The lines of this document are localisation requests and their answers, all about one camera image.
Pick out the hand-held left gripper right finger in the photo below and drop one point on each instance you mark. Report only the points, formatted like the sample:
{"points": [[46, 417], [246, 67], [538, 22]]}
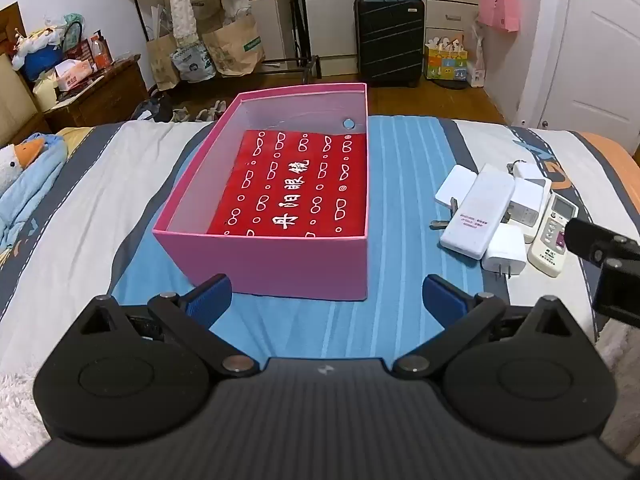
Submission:
{"points": [[445, 301]]}

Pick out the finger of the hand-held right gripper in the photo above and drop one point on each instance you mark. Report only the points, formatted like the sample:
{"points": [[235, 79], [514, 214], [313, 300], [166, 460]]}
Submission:
{"points": [[585, 240]]}

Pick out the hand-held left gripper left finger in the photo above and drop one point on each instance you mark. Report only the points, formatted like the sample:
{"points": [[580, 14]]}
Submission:
{"points": [[210, 300]]}

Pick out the white remote control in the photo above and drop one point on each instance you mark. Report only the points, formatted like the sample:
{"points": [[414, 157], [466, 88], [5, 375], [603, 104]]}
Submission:
{"points": [[550, 240]]}

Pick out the large white charger block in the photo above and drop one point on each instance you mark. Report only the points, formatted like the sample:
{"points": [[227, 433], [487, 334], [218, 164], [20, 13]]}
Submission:
{"points": [[530, 200]]}

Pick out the pink cardboard box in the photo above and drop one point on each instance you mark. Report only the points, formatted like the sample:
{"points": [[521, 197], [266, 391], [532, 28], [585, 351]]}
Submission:
{"points": [[275, 265]]}

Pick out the small white plug charger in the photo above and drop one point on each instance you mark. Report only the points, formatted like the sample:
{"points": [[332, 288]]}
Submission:
{"points": [[505, 250]]}

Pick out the white charger cube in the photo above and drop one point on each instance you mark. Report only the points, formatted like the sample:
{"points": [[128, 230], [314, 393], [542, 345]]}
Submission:
{"points": [[531, 171]]}

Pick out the white power bank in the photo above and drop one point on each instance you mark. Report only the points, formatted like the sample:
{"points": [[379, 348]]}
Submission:
{"points": [[480, 210]]}

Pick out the white square charger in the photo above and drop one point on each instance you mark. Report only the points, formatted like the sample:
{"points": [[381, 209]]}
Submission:
{"points": [[452, 185]]}

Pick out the grey metal key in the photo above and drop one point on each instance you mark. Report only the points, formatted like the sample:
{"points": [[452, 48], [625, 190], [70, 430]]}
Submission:
{"points": [[440, 224]]}

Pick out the red printed cloth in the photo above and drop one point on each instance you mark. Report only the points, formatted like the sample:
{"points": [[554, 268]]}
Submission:
{"points": [[300, 185]]}

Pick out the pair of light shoes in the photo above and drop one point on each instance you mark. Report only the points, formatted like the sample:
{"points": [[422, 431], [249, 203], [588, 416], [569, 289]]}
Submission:
{"points": [[205, 112]]}

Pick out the white door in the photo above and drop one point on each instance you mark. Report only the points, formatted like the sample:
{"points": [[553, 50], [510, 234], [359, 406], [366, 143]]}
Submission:
{"points": [[595, 50]]}

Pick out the dark floor bag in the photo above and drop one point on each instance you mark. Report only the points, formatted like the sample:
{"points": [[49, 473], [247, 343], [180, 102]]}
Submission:
{"points": [[150, 107]]}

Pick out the white plastic bag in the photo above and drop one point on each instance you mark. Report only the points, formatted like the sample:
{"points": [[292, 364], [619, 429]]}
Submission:
{"points": [[478, 60]]}

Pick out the blue goose plush toy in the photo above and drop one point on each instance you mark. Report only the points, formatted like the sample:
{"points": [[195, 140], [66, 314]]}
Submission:
{"points": [[30, 180]]}

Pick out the white fluffy blanket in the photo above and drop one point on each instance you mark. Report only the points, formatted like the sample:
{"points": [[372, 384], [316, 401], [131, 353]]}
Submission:
{"points": [[17, 400]]}

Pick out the colourful gift bag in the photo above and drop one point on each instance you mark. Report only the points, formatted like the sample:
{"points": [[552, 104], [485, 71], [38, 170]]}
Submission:
{"points": [[446, 62]]}

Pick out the wooden nightstand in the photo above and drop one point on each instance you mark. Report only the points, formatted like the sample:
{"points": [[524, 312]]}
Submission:
{"points": [[100, 97]]}

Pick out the white printed shopping bag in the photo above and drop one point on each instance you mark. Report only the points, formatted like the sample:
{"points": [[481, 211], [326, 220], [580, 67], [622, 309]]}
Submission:
{"points": [[192, 62]]}

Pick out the patterned paper bag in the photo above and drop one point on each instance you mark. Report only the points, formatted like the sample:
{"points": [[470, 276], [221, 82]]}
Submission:
{"points": [[161, 62]]}

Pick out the pink paper bag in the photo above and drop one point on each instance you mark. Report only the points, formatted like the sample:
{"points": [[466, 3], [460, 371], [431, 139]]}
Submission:
{"points": [[500, 7]]}

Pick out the brown paper bag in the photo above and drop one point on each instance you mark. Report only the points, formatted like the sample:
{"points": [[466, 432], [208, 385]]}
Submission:
{"points": [[235, 47]]}

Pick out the tissue box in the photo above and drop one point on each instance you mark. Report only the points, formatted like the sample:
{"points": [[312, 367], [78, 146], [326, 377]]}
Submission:
{"points": [[72, 72]]}

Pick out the black suitcase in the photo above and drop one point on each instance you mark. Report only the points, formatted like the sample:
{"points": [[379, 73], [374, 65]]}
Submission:
{"points": [[390, 40]]}

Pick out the wooden headboard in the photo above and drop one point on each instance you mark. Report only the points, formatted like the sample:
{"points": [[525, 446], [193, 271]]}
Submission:
{"points": [[15, 105]]}

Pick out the black clothes rack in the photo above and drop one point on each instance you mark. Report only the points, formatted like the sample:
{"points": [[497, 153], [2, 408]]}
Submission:
{"points": [[300, 35]]}

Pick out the blue bag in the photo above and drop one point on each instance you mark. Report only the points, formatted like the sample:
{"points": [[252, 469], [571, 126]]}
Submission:
{"points": [[42, 62]]}

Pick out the white fluffy scarf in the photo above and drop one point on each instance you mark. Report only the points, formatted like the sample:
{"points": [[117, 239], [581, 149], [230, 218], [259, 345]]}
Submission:
{"points": [[181, 5]]}

